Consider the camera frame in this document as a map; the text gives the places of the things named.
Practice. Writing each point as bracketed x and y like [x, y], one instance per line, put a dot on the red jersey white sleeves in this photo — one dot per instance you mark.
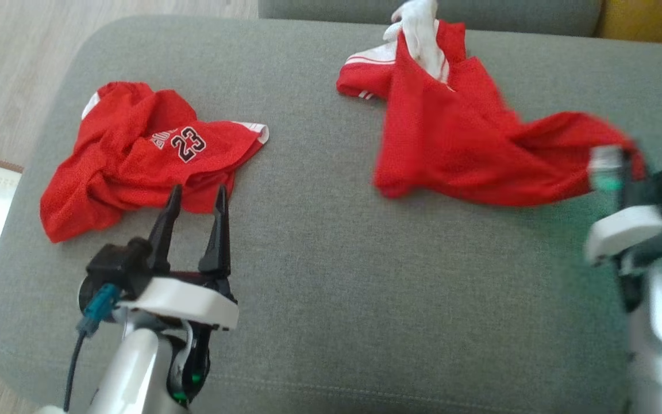
[451, 138]

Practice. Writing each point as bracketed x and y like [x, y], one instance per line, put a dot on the red shorts number 23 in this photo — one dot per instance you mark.
[135, 161]

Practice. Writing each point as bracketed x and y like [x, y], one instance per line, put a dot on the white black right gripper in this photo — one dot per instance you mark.
[624, 233]

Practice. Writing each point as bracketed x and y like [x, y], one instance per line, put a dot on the yellow sofa backrest cushion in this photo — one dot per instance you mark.
[653, 20]

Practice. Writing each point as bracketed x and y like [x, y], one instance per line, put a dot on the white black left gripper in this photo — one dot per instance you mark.
[193, 302]

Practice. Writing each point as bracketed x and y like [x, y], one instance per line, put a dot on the grey sofa seat cushion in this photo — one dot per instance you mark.
[337, 10]

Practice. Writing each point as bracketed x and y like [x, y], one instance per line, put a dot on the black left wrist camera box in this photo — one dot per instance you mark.
[112, 264]

